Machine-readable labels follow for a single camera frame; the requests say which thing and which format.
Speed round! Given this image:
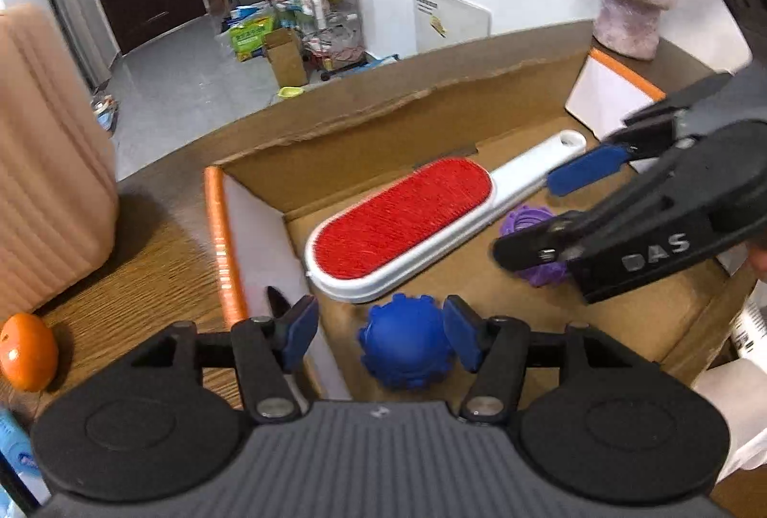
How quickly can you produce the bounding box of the orange fruit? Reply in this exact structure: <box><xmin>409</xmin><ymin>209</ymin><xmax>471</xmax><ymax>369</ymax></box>
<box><xmin>0</xmin><ymin>312</ymin><xmax>60</xmax><ymax>393</ymax></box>

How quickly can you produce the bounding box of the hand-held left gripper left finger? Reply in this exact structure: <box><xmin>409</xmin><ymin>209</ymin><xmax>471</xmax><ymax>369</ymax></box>
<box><xmin>130</xmin><ymin>287</ymin><xmax>321</xmax><ymax>425</ymax></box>

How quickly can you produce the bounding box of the orange printed cardboard box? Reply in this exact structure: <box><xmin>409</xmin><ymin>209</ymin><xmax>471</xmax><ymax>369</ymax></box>
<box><xmin>204</xmin><ymin>19</ymin><xmax>767</xmax><ymax>417</ymax></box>

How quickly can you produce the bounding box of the metal rolling cart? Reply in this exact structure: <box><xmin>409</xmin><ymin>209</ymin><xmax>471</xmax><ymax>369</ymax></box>
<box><xmin>286</xmin><ymin>0</ymin><xmax>367</xmax><ymax>76</ymax></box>

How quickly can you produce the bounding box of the small brown cardboard box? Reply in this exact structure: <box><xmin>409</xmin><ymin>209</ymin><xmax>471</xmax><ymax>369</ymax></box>
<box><xmin>263</xmin><ymin>27</ymin><xmax>310</xmax><ymax>89</ymax></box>

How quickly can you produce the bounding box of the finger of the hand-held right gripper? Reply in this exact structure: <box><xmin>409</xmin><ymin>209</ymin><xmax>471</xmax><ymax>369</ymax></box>
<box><xmin>546</xmin><ymin>72</ymin><xmax>745</xmax><ymax>198</ymax></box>
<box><xmin>492</xmin><ymin>211</ymin><xmax>601</xmax><ymax>274</ymax></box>

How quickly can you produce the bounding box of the light blue packet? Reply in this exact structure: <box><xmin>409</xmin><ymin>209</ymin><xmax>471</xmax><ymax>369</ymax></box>
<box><xmin>0</xmin><ymin>406</ymin><xmax>40</xmax><ymax>478</ymax></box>

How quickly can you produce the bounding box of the red and white lint brush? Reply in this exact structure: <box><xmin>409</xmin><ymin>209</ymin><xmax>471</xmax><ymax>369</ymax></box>
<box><xmin>303</xmin><ymin>129</ymin><xmax>590</xmax><ymax>305</ymax></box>

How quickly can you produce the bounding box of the blue spiky ball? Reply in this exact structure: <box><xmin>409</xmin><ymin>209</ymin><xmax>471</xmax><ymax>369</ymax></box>
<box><xmin>357</xmin><ymin>293</ymin><xmax>457</xmax><ymax>390</ymax></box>

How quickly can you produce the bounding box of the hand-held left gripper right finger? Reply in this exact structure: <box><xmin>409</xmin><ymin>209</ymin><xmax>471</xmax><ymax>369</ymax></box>
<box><xmin>442</xmin><ymin>294</ymin><xmax>637</xmax><ymax>425</ymax></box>

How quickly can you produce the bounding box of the white labelled packet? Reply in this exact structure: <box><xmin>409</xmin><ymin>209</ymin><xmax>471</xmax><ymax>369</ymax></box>
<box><xmin>732</xmin><ymin>294</ymin><xmax>767</xmax><ymax>365</ymax></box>

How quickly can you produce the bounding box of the white paper roll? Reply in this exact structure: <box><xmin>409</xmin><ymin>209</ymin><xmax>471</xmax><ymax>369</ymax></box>
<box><xmin>693</xmin><ymin>358</ymin><xmax>767</xmax><ymax>490</ymax></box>

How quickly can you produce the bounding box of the green bag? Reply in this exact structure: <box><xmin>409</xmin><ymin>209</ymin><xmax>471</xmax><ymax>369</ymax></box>
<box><xmin>230</xmin><ymin>17</ymin><xmax>277</xmax><ymax>62</ymax></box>

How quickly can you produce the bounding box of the beige suitcase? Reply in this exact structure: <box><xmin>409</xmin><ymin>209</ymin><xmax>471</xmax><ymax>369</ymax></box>
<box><xmin>0</xmin><ymin>3</ymin><xmax>120</xmax><ymax>316</ymax></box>

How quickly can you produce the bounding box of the purple spiky ball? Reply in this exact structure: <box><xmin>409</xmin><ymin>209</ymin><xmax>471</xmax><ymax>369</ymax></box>
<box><xmin>499</xmin><ymin>204</ymin><xmax>571</xmax><ymax>289</ymax></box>

